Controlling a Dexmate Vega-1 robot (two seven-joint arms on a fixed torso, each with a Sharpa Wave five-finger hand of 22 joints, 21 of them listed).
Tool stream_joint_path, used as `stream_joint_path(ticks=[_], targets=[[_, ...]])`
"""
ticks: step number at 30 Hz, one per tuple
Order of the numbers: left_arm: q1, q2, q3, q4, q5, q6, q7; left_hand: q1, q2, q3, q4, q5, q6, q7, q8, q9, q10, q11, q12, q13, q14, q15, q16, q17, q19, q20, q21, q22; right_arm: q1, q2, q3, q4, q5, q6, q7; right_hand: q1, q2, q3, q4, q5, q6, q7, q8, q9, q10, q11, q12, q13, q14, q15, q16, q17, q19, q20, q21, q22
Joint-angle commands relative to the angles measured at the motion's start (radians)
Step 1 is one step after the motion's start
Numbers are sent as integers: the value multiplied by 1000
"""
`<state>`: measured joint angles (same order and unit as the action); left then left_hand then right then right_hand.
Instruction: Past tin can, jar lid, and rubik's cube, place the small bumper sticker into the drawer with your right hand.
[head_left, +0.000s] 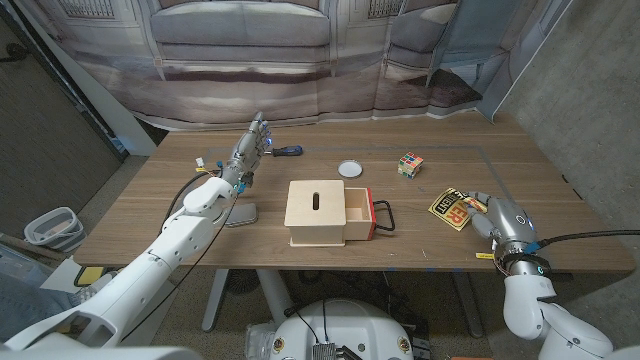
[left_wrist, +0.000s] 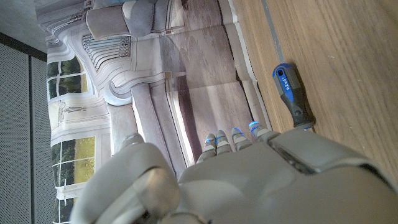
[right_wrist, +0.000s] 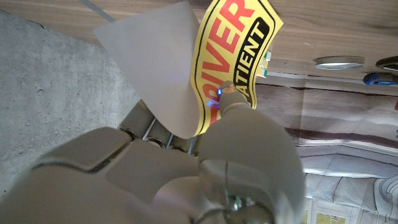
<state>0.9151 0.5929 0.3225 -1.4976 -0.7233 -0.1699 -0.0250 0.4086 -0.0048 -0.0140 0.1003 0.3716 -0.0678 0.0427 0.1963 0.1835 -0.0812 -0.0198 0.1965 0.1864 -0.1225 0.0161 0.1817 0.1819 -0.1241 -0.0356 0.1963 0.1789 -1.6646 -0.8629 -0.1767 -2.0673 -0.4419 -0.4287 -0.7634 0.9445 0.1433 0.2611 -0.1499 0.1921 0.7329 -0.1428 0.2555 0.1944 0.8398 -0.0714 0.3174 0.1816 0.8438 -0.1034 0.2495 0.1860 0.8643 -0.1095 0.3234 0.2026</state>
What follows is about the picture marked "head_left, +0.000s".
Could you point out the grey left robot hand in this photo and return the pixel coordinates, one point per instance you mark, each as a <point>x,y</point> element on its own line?
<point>245,152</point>

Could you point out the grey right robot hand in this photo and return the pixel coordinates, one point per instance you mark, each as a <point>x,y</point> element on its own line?
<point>510,225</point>

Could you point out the yellow bumper sticker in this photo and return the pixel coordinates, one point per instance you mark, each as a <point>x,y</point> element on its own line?
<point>452,210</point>

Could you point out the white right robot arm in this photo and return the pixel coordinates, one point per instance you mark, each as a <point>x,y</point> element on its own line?
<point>530,305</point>

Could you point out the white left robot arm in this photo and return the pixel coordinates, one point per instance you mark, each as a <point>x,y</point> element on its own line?
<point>165,250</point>

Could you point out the flat grey tin can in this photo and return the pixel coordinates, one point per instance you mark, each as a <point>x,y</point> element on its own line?
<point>244,215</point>

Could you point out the white jar lid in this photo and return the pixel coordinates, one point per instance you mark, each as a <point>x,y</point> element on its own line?
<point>350,169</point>

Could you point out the rubik's cube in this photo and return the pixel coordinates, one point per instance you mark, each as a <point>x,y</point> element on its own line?
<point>410,164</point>

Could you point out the wooden drawer red front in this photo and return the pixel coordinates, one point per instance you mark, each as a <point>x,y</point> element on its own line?
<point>357,212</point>

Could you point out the blue black screwdriver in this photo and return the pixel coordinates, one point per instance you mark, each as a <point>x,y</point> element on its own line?
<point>287,150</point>

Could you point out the printed room backdrop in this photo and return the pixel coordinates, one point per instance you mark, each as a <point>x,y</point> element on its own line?
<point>250,75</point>

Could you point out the table leg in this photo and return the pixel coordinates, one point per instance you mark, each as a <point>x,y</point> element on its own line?
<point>275,295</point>
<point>215,300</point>
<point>467,305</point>

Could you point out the wooden box with slot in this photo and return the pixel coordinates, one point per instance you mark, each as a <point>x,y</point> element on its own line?
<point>315,220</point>

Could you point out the black round fan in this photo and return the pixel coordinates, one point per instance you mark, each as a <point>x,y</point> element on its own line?
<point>241,281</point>

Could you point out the clear plastic container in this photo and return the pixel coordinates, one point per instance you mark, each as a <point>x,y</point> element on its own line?
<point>257,342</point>

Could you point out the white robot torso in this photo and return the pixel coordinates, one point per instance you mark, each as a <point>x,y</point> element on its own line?
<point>345,330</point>

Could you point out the yellow black floor pad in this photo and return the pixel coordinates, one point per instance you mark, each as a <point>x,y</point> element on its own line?
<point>90,276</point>

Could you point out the grey plastic basket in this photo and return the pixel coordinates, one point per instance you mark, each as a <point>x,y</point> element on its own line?
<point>52,230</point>

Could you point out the clear storage bin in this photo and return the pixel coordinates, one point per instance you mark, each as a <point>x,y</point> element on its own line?
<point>20,270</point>

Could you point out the person in jeans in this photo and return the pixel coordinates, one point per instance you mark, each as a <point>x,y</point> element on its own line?
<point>30,310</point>

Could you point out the white slanted post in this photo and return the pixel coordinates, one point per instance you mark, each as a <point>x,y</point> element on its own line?
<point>100,97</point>

